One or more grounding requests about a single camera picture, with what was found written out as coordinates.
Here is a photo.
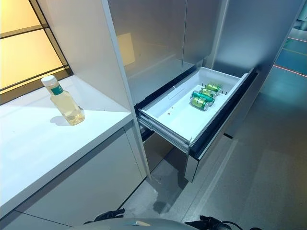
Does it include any yellow lit window panel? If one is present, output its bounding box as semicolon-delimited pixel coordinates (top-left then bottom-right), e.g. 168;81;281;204
0;0;73;105

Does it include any green drink can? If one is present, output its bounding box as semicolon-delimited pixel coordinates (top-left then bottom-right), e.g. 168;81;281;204
189;95;214;112
200;88;219;98
205;82;223;93

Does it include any yellow drink bottle white cap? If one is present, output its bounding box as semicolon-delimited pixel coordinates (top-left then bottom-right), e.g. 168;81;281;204
40;75;85;126

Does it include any white fridge drawer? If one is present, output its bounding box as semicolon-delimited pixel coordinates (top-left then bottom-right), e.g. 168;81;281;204
134;66;260;183

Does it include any grey robot torso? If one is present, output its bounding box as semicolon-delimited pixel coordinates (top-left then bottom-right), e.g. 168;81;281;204
83;217;200;230

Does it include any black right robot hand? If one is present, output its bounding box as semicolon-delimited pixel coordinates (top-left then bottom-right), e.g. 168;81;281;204
199;215;231;230

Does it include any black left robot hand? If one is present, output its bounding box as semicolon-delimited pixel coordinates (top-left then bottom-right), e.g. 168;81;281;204
94;214;127;227

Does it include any stainless steel fridge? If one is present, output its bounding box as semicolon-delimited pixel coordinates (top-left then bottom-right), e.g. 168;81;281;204
105;0;307;184

